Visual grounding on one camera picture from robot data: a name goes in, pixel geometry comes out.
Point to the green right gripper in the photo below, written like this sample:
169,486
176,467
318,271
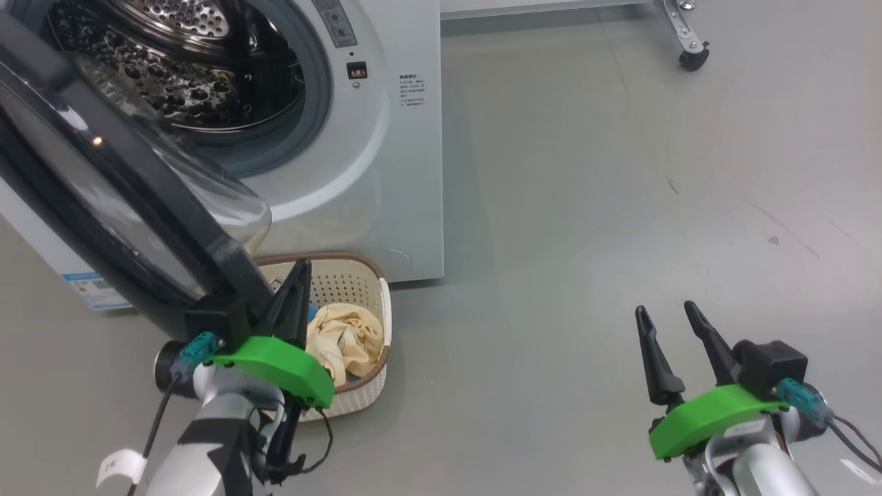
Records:
716,417

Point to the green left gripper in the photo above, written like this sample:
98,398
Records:
289,368

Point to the cream garment with blue cuffs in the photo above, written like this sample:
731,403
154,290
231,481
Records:
344,337

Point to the grey washing machine door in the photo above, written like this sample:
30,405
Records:
213,269

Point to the white front-load washing machine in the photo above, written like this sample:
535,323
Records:
406,207

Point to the steel washing machine drum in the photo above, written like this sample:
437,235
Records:
172,89

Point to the cream perforated laundry basket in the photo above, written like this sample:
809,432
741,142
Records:
365,289

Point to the blue energy label sticker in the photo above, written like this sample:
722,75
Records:
96,289

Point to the grey warning label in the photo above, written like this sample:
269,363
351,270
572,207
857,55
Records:
335,24

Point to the grey stand leg with caster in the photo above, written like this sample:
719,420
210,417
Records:
685,34

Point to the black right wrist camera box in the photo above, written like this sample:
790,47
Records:
772,365

